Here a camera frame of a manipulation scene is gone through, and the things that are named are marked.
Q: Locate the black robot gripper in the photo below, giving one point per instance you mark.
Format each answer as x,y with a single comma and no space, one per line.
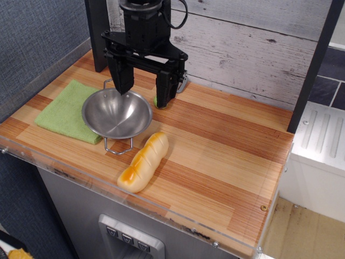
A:
145,44

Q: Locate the steel two-handled frying pan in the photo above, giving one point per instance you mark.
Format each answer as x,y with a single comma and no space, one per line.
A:
116,116

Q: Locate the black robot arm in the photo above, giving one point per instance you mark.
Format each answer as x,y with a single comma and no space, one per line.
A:
143,4

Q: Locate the yellow object at corner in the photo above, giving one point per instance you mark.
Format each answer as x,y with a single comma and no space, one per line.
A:
19,254

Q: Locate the green folded cloth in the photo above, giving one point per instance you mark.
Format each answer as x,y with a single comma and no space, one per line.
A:
64,114

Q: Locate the toy bread loaf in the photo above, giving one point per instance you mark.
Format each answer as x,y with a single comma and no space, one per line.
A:
144,164

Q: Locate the clear acrylic table guard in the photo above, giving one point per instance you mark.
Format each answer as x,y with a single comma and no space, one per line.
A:
106,214

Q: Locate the grey cabinet button panel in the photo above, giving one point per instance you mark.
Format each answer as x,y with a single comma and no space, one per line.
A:
124,241

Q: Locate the white grooved side unit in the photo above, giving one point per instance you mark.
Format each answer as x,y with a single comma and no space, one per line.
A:
314,173

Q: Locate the green-handled grey toy spatula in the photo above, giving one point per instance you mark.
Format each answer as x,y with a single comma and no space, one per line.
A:
181,86

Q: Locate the left dark vertical post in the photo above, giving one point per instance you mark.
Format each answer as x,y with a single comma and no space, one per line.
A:
98,22

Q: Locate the dark vertical post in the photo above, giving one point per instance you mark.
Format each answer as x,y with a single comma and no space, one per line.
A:
318,56
98,22

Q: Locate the right dark vertical post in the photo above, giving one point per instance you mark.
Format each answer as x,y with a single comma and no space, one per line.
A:
318,56

